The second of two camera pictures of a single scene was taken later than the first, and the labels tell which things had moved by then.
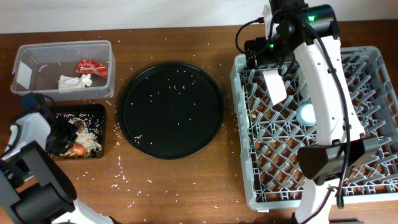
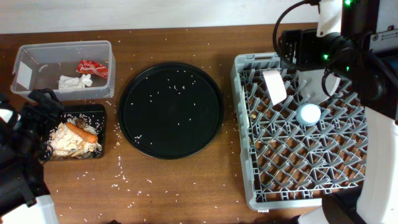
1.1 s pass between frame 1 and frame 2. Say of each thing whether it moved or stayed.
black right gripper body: moved
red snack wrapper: stayed
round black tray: stayed
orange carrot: moved
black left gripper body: moved
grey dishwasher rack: stayed
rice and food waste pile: moved
